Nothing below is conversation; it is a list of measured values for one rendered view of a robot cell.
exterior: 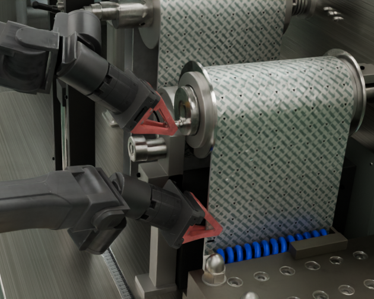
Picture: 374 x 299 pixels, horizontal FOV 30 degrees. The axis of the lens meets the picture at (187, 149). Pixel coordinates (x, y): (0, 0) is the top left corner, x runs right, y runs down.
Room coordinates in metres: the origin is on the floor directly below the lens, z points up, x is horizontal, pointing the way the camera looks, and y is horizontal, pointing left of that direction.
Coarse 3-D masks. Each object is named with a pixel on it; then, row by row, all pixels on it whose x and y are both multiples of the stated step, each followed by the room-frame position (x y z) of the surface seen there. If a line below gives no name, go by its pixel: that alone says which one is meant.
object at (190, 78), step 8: (344, 64) 1.05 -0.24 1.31; (192, 72) 0.97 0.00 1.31; (184, 80) 0.98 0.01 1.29; (192, 80) 0.96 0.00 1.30; (200, 80) 0.94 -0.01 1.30; (352, 80) 1.02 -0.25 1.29; (200, 88) 0.93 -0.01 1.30; (200, 96) 0.93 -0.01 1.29; (200, 104) 0.92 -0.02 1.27; (208, 104) 0.92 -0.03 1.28; (200, 112) 0.92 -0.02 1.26; (208, 112) 0.91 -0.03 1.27; (352, 112) 1.01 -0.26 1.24; (200, 120) 0.92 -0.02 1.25; (208, 120) 0.91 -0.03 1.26; (200, 128) 0.92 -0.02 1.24; (208, 128) 0.91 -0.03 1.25; (192, 136) 0.94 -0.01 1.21; (200, 136) 0.92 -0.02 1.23; (192, 144) 0.94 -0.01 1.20; (200, 144) 0.92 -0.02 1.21
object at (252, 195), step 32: (224, 160) 0.91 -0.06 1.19; (256, 160) 0.94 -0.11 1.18; (288, 160) 0.96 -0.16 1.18; (320, 160) 0.98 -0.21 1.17; (224, 192) 0.92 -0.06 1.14; (256, 192) 0.94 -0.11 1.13; (288, 192) 0.96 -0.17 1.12; (320, 192) 0.98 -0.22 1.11; (224, 224) 0.92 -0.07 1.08; (256, 224) 0.94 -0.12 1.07; (288, 224) 0.96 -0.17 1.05; (320, 224) 0.99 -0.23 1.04
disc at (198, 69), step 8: (192, 64) 0.98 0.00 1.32; (200, 64) 0.96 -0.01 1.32; (184, 72) 1.01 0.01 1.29; (200, 72) 0.95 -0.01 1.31; (208, 80) 0.93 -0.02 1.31; (208, 88) 0.92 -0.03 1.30; (208, 96) 0.92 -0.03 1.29; (216, 104) 0.90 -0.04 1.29; (216, 112) 0.90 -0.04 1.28; (216, 120) 0.90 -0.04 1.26; (216, 128) 0.89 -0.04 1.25; (208, 136) 0.91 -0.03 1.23; (208, 144) 0.91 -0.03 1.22; (192, 152) 0.96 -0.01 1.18; (200, 152) 0.93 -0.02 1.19; (208, 152) 0.91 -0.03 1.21
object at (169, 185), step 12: (168, 180) 0.93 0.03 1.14; (156, 192) 0.86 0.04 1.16; (168, 192) 0.88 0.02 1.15; (180, 192) 0.90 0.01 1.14; (156, 204) 0.85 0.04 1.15; (168, 204) 0.86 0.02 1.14; (180, 204) 0.87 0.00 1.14; (144, 216) 0.85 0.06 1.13; (156, 216) 0.84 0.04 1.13; (168, 216) 0.85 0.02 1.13; (180, 216) 0.86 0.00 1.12; (192, 216) 0.84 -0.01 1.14; (168, 228) 0.86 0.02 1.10; (180, 228) 0.84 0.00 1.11; (168, 240) 0.84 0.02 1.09; (180, 240) 0.84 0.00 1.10
